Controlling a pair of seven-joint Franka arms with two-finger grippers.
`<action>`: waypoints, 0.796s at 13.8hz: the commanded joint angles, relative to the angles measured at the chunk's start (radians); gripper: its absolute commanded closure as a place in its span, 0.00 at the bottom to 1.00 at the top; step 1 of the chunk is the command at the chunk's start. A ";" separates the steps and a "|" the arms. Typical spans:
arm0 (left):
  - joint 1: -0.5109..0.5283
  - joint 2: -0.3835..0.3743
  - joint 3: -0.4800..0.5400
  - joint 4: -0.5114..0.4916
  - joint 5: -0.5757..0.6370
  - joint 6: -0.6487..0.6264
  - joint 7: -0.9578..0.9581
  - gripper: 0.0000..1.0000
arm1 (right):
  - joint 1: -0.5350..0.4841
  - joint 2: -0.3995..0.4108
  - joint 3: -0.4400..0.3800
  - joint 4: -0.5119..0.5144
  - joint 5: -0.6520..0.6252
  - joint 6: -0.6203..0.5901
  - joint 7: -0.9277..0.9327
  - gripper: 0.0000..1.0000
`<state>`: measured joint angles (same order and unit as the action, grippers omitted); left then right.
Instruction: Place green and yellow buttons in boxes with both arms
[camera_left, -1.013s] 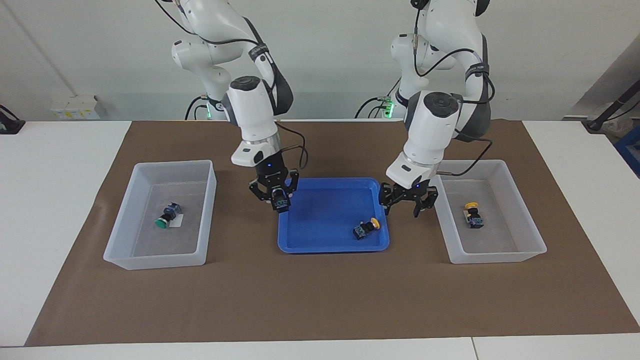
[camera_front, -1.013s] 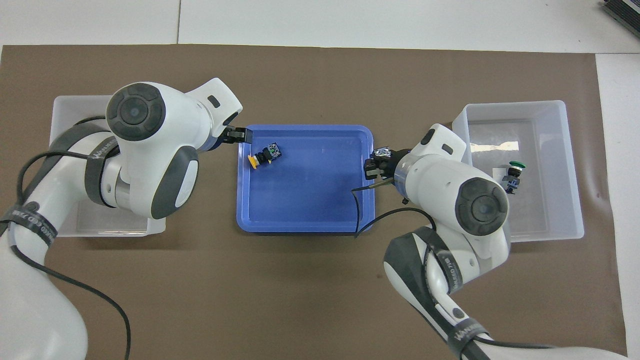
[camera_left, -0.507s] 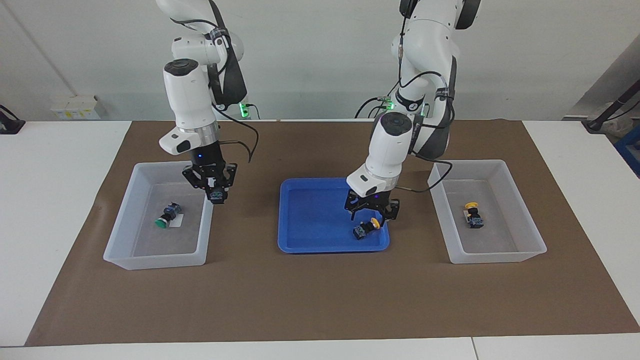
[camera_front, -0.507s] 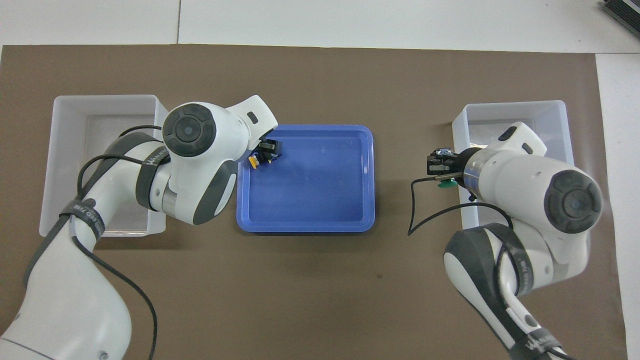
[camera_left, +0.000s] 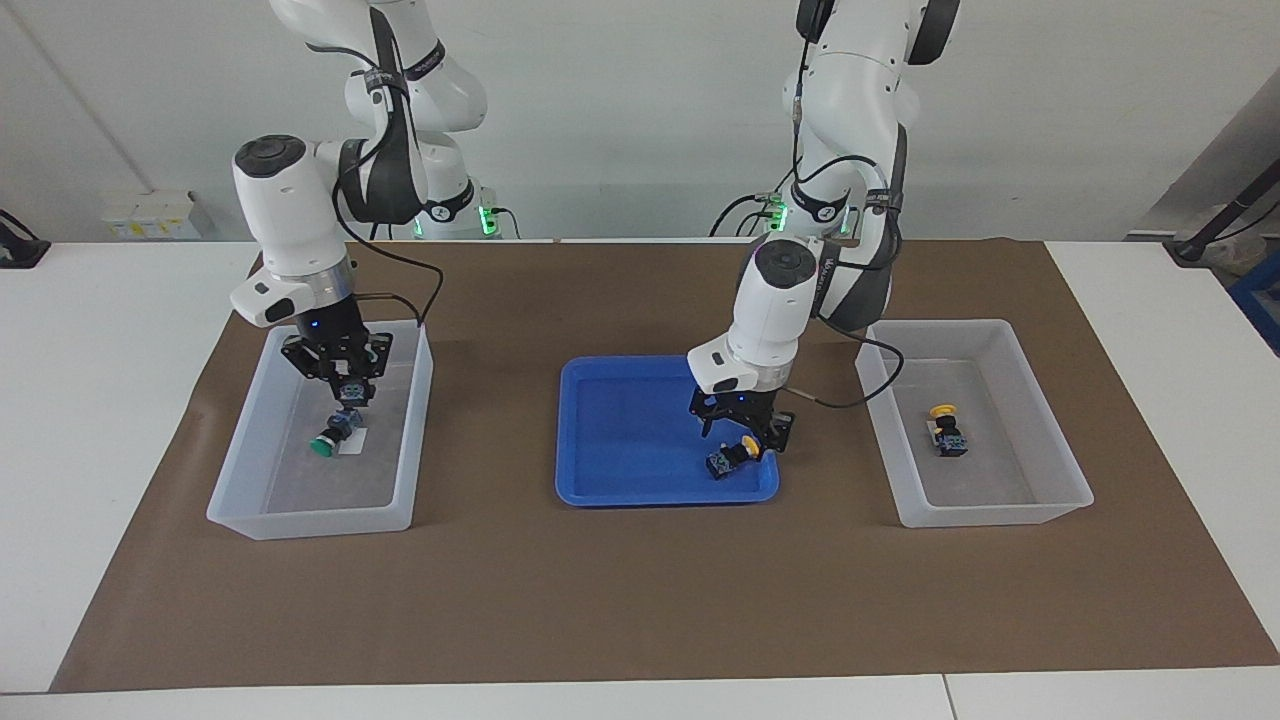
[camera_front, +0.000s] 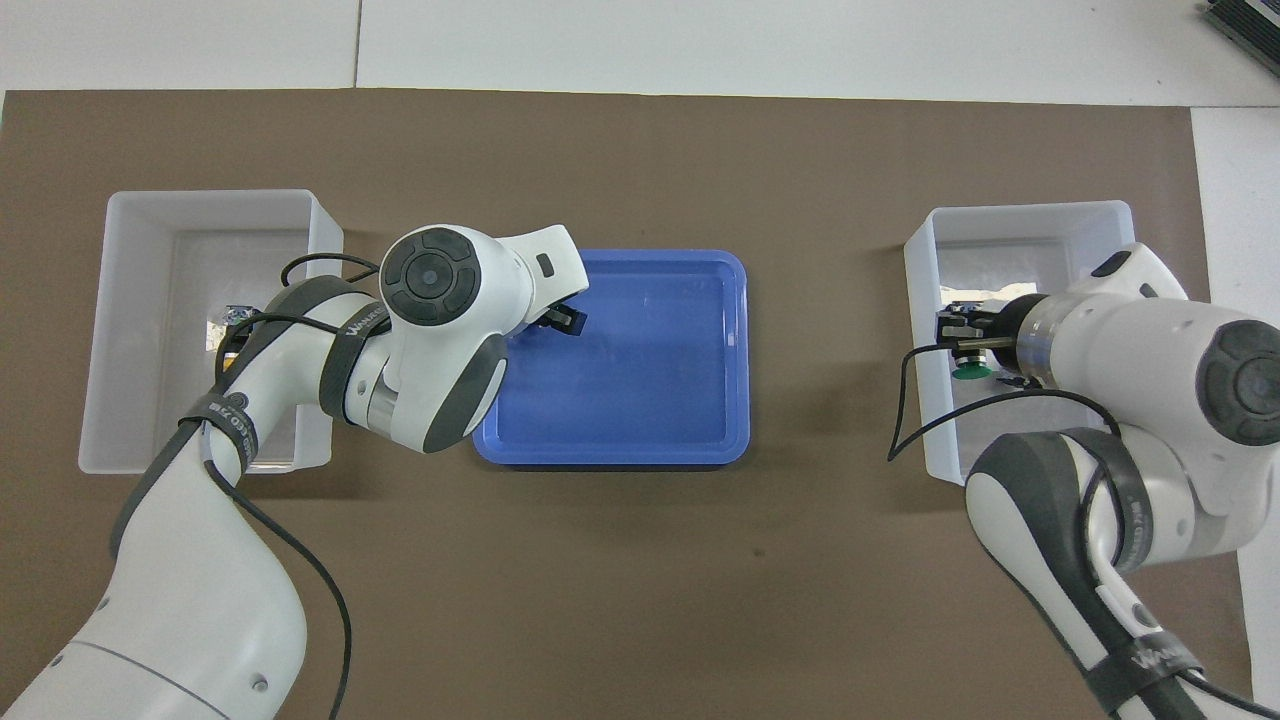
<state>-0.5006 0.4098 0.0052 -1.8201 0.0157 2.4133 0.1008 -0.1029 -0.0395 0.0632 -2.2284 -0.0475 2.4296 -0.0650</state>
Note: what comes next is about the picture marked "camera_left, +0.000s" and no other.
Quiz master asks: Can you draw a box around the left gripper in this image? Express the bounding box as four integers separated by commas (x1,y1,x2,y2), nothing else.
687,384,798,459

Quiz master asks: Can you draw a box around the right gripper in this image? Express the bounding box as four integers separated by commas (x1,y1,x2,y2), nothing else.
281,296,394,406

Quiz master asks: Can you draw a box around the yellow push button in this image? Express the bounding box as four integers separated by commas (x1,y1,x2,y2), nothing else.
926,402,970,460
706,433,767,482

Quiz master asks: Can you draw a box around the green push button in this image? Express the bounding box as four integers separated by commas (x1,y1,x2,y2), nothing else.
309,378,371,460

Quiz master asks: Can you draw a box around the blue plastic tray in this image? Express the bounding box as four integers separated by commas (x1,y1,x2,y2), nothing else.
554,355,782,509

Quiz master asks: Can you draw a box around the clear plastic box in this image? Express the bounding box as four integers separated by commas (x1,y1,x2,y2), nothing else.
854,318,1096,530
206,319,435,542

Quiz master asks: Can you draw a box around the white socket box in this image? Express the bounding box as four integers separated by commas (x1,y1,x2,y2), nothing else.
99,189,203,242

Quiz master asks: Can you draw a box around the black stand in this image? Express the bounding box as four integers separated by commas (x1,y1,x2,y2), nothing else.
1163,158,1280,265
0,208,52,270

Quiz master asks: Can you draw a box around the blue crate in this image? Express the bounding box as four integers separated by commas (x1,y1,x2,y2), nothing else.
1227,248,1280,358

